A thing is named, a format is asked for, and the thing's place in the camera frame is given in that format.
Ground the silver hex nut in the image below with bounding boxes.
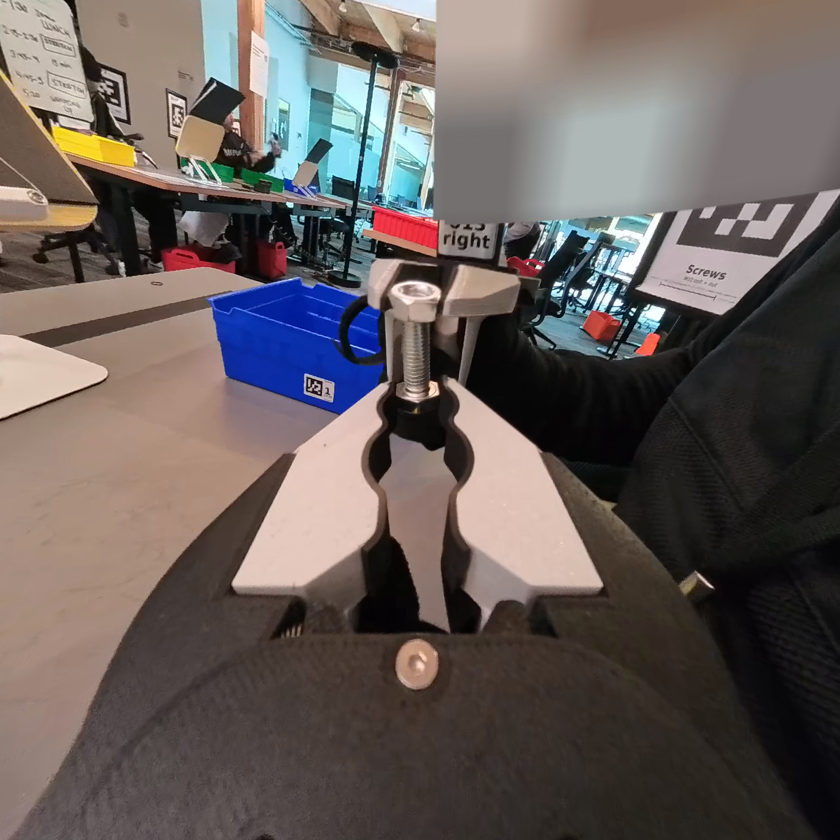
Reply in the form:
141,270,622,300
387,281,439,324

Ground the person's right forearm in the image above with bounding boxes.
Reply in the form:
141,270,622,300
554,282,756,470

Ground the white plastic bag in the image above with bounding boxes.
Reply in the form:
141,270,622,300
178,210,231,247

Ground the black floor pole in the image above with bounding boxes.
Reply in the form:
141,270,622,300
328,41,401,288

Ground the black office chair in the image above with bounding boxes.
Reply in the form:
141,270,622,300
525,230,592,345

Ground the framed marker sign board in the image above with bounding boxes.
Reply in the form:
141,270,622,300
633,190,840,317

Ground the red storage bin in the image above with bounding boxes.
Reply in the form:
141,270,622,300
372,205,439,249

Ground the black easel stand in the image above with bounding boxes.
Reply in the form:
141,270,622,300
600,298,657,361

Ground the brown edged desk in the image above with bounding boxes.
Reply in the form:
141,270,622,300
66,152,368,277
362,227,439,258

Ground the handwritten whiteboard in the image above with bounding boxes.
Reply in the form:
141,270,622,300
0,0,96,129

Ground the yellow storage bin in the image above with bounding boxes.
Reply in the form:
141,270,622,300
51,125,137,167

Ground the person's right hand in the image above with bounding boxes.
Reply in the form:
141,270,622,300
461,312,565,456

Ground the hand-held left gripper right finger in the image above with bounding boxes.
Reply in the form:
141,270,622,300
440,376,604,632

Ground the tilted wooden board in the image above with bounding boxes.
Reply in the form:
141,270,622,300
292,138,334,196
175,77,247,183
0,69,99,234

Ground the green storage bin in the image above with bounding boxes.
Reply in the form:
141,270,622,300
197,163,284,193

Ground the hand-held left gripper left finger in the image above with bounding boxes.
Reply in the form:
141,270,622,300
231,381,421,632

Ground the silver hex bolt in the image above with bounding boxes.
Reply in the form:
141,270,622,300
395,320,442,414

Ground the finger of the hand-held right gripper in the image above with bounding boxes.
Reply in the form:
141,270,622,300
436,264,524,319
366,259,404,317

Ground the dark table slot cover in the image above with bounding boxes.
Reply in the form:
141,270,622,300
23,292,231,349

